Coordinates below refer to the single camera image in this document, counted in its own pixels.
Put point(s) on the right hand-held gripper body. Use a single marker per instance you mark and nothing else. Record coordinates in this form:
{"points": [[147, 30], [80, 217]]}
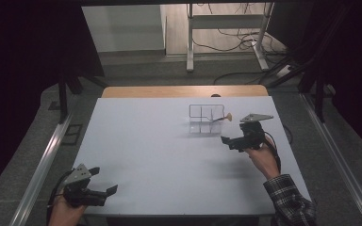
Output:
{"points": [[250, 136]]}

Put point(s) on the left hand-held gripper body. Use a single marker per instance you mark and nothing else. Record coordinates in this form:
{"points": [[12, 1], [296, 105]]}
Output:
{"points": [[77, 191]]}

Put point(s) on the clear acrylic organizer box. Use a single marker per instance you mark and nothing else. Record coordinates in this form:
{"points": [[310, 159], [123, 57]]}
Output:
{"points": [[205, 128]]}

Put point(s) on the person's left hand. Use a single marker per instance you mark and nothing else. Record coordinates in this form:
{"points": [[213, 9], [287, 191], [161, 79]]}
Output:
{"points": [[63, 215]]}

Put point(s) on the person's right hand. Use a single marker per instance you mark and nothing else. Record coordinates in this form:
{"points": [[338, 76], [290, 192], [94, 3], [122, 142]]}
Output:
{"points": [[264, 160]]}

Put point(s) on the black floor plate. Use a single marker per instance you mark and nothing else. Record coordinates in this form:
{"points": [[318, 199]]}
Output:
{"points": [[72, 134]]}

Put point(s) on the small dark knob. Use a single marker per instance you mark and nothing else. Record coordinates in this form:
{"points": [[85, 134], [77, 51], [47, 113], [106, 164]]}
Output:
{"points": [[215, 95]]}

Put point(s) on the white table board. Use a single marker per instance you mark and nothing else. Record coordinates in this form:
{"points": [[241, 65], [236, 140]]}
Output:
{"points": [[138, 141]]}

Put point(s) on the white power strip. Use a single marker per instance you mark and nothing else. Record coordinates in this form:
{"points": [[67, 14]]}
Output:
{"points": [[284, 71]]}

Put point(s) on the black tripod stand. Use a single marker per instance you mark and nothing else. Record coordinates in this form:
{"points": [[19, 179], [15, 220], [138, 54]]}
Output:
{"points": [[319, 100], [63, 100]]}

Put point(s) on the black curtain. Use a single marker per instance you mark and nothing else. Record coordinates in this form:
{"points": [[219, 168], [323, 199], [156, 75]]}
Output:
{"points": [[355, 62], [19, 78]]}

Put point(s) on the white cabinet panel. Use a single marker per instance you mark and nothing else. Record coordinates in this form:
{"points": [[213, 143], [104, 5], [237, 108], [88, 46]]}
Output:
{"points": [[122, 28]]}

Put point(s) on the aluminium rail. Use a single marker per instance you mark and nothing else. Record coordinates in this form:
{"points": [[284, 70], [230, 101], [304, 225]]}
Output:
{"points": [[41, 169], [336, 153]]}

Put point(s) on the white metal stand frame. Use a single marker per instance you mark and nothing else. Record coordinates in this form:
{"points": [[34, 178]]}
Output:
{"points": [[226, 21]]}

